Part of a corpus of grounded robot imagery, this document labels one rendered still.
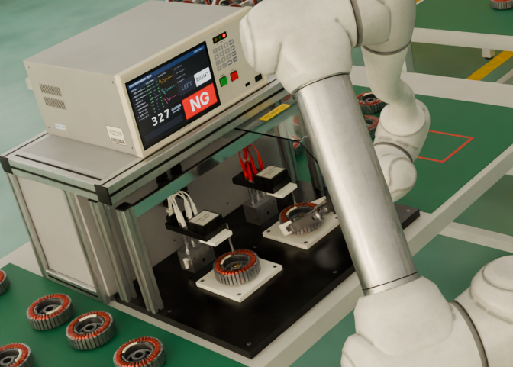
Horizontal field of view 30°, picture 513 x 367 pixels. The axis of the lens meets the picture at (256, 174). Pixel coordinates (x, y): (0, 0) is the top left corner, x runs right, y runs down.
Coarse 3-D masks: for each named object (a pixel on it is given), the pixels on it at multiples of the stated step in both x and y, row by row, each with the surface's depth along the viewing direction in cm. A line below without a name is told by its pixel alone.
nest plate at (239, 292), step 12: (264, 264) 231; (276, 264) 230; (204, 276) 232; (264, 276) 226; (204, 288) 229; (216, 288) 226; (228, 288) 225; (240, 288) 224; (252, 288) 223; (240, 300) 221
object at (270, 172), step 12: (264, 168) 246; (276, 168) 244; (240, 180) 248; (264, 180) 241; (276, 180) 241; (288, 180) 244; (252, 192) 249; (264, 192) 253; (276, 192) 241; (288, 192) 241
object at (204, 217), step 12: (192, 216) 235; (204, 216) 230; (216, 216) 228; (168, 228) 235; (180, 228) 232; (192, 228) 228; (204, 228) 225; (216, 228) 228; (192, 240) 237; (204, 240) 227; (216, 240) 226
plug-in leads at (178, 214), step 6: (180, 192) 233; (168, 198) 232; (174, 198) 229; (174, 204) 232; (186, 204) 234; (192, 204) 232; (168, 210) 234; (174, 210) 232; (186, 210) 234; (192, 210) 233; (168, 216) 234; (174, 216) 235; (180, 216) 230; (186, 216) 235; (168, 222) 235; (180, 222) 233
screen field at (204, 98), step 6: (210, 84) 230; (204, 90) 229; (210, 90) 230; (192, 96) 227; (198, 96) 228; (204, 96) 229; (210, 96) 231; (186, 102) 225; (192, 102) 227; (198, 102) 228; (204, 102) 230; (210, 102) 231; (186, 108) 226; (192, 108) 227; (198, 108) 229; (204, 108) 230; (186, 114) 226; (192, 114) 228
